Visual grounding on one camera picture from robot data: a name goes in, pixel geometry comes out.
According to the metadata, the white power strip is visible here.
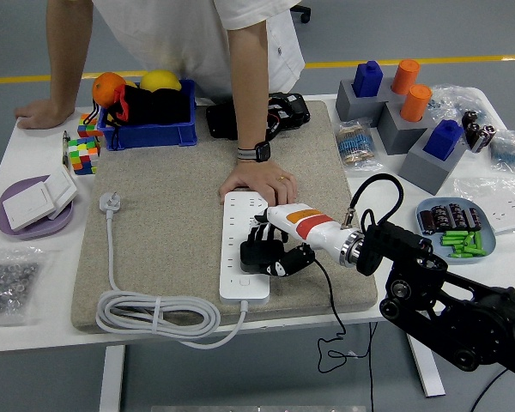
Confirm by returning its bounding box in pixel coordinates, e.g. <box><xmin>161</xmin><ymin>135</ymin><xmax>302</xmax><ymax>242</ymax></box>
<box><xmin>219</xmin><ymin>191</ymin><xmax>272</xmax><ymax>305</ymax></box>

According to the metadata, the black wristwatch grey strap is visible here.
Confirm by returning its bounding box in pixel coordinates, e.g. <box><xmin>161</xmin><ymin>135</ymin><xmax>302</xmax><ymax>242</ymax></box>
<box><xmin>235</xmin><ymin>140</ymin><xmax>272</xmax><ymax>163</ymax></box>

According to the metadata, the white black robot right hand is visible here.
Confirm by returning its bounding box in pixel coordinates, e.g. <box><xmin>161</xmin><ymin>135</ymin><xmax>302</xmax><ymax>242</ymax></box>
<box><xmin>246</xmin><ymin>203</ymin><xmax>354</xmax><ymax>278</ymax></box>

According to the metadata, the black cylindrical capacitor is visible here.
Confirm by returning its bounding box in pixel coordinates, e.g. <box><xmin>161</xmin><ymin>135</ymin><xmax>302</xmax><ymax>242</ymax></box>
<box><xmin>419</xmin><ymin>206</ymin><xmax>434</xmax><ymax>235</ymax></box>
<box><xmin>449</xmin><ymin>202</ymin><xmax>468</xmax><ymax>227</ymax></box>
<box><xmin>466</xmin><ymin>205</ymin><xmax>484</xmax><ymax>231</ymax></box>
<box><xmin>431</xmin><ymin>203</ymin><xmax>451</xmax><ymax>228</ymax></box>

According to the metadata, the black office chair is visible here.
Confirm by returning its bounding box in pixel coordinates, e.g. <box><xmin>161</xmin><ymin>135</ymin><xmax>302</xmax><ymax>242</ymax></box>
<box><xmin>289</xmin><ymin>4</ymin><xmax>312</xmax><ymax>23</ymax></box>

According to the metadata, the grey-brown mat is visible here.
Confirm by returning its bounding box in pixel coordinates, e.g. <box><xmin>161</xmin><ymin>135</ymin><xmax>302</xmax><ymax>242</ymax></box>
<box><xmin>70</xmin><ymin>100</ymin><xmax>379</xmax><ymax>332</ymax></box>

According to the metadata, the orange fruit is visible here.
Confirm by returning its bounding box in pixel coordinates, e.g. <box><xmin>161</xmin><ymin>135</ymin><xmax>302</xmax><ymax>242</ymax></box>
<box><xmin>91</xmin><ymin>71</ymin><xmax>128</xmax><ymax>108</ymax></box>

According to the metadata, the small colourful puzzle cube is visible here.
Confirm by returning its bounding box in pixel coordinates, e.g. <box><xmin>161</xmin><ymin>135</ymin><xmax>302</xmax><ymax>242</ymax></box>
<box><xmin>76</xmin><ymin>112</ymin><xmax>105</xmax><ymax>139</ymax></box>

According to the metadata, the black plug adapter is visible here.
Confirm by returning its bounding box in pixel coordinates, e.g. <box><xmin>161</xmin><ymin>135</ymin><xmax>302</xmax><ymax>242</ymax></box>
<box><xmin>239</xmin><ymin>238</ymin><xmax>287</xmax><ymax>274</ymax></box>

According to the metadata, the thin black plug cord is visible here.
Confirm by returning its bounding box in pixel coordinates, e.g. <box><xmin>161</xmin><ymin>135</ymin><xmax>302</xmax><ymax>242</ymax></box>
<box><xmin>312</xmin><ymin>257</ymin><xmax>377</xmax><ymax>412</ymax></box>

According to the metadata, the large colourful puzzle cube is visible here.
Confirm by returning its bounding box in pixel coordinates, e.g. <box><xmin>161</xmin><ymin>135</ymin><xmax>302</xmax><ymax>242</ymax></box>
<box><xmin>67</xmin><ymin>136</ymin><xmax>102</xmax><ymax>176</ymax></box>

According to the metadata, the small white switch panel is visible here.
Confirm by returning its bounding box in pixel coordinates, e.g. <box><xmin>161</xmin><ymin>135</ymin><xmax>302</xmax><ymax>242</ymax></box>
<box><xmin>42</xmin><ymin>165</ymin><xmax>79</xmax><ymax>220</ymax></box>

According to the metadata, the black drawstring pouch red trim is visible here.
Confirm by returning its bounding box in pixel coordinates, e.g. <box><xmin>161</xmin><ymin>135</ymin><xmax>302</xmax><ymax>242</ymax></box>
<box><xmin>92</xmin><ymin>84</ymin><xmax>192</xmax><ymax>149</ymax></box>

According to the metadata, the crumpled clear plastic bag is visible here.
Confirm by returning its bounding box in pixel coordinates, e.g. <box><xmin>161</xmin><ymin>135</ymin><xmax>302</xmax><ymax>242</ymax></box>
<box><xmin>428</xmin><ymin>83</ymin><xmax>488</xmax><ymax>125</ymax></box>

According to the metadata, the clear bag of metal nuts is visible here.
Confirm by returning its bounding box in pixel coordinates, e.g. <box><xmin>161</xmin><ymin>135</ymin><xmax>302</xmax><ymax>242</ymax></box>
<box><xmin>0</xmin><ymin>245</ymin><xmax>52</xmax><ymax>327</ymax></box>

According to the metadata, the person's left hand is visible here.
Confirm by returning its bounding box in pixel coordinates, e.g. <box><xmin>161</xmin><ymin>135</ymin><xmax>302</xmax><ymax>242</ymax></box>
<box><xmin>218</xmin><ymin>159</ymin><xmax>298</xmax><ymax>207</ymax></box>

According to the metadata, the yellow lemon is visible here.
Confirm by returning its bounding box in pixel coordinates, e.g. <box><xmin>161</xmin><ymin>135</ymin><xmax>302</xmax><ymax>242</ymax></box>
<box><xmin>139</xmin><ymin>69</ymin><xmax>184</xmax><ymax>92</ymax></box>

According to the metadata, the black open electronic device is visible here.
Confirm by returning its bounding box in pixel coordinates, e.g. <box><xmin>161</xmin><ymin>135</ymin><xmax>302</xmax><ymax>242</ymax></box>
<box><xmin>205</xmin><ymin>92</ymin><xmax>312</xmax><ymax>141</ymax></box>

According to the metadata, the grey-white power strip cable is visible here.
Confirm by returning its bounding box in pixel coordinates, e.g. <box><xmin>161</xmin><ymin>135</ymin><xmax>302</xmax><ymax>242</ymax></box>
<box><xmin>94</xmin><ymin>191</ymin><xmax>250</xmax><ymax>348</ymax></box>

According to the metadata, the bag of beige blue resistors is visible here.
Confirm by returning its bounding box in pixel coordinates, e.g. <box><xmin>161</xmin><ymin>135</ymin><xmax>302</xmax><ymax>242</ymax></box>
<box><xmin>335</xmin><ymin>118</ymin><xmax>384</xmax><ymax>173</ymax></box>

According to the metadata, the bagged white socket panel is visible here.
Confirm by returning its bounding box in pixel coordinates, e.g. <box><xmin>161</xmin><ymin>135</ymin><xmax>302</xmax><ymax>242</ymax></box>
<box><xmin>453</xmin><ymin>175</ymin><xmax>515</xmax><ymax>235</ymax></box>

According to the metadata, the person's right hand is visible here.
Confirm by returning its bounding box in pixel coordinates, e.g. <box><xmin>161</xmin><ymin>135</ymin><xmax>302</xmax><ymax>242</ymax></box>
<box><xmin>15</xmin><ymin>98</ymin><xmax>76</xmax><ymax>130</ymax></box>

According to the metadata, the blue square peg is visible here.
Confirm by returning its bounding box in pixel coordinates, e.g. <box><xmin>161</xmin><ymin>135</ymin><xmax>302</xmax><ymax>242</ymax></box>
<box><xmin>423</xmin><ymin>118</ymin><xmax>464</xmax><ymax>162</ymax></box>
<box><xmin>352</xmin><ymin>59</ymin><xmax>385</xmax><ymax>98</ymax></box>

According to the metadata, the purple plate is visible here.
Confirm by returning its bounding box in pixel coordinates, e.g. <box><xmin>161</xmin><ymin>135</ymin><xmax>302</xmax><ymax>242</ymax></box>
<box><xmin>0</xmin><ymin>174</ymin><xmax>76</xmax><ymax>240</ymax></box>

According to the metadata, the white table leg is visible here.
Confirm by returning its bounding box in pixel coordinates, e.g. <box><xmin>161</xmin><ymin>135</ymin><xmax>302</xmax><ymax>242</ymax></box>
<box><xmin>405</xmin><ymin>332</ymin><xmax>446</xmax><ymax>398</ymax></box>
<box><xmin>99</xmin><ymin>344</ymin><xmax>126</xmax><ymax>412</ymax></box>

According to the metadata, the person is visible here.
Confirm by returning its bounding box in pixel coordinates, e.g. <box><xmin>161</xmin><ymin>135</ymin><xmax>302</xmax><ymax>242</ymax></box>
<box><xmin>92</xmin><ymin>0</ymin><xmax>306</xmax><ymax>104</ymax></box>

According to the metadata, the light blue plate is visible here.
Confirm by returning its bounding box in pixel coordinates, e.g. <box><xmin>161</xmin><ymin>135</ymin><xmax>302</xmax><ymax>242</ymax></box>
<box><xmin>415</xmin><ymin>196</ymin><xmax>498</xmax><ymax>265</ymax></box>

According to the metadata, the large white switch panel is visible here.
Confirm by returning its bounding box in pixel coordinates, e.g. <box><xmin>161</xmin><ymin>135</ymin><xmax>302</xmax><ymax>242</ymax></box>
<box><xmin>3</xmin><ymin>180</ymin><xmax>55</xmax><ymax>232</ymax></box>

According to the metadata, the orange cylinder peg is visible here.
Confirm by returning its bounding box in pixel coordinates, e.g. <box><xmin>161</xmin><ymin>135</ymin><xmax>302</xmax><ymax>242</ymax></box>
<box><xmin>400</xmin><ymin>83</ymin><xmax>433</xmax><ymax>123</ymax></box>
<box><xmin>390</xmin><ymin>58</ymin><xmax>421</xmax><ymax>94</ymax></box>

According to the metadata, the pile of green cylinders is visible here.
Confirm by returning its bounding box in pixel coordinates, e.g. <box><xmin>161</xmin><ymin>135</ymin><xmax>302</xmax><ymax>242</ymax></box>
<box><xmin>440</xmin><ymin>229</ymin><xmax>486</xmax><ymax>258</ymax></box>

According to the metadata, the bag of dark capacitors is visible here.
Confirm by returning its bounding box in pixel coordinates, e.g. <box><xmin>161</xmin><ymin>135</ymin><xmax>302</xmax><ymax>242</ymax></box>
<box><xmin>461</xmin><ymin>110</ymin><xmax>498</xmax><ymax>155</ymax></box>

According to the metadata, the blue plastic bin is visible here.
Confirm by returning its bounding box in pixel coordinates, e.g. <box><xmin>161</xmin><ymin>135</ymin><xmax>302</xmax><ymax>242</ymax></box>
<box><xmin>96</xmin><ymin>79</ymin><xmax>198</xmax><ymax>151</ymax></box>

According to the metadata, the black floor cable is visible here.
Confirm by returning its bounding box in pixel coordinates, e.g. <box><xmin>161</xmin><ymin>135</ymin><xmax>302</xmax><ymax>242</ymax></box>
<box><xmin>470</xmin><ymin>367</ymin><xmax>510</xmax><ymax>412</ymax></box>

